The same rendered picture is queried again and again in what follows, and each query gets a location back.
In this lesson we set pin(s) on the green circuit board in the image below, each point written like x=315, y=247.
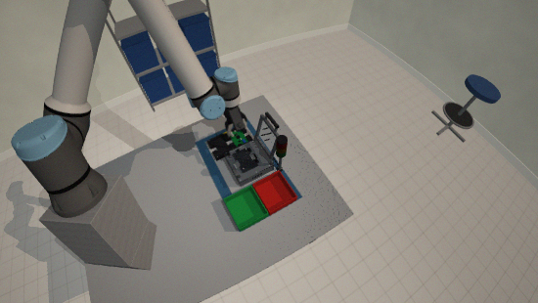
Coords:
x=238, y=138

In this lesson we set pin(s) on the red bin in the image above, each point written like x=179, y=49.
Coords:
x=275, y=192

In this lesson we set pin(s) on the green bin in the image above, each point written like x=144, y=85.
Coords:
x=246, y=206

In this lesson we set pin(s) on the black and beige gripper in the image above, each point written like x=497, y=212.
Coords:
x=228, y=122

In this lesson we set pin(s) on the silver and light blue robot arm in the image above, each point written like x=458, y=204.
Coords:
x=50, y=146

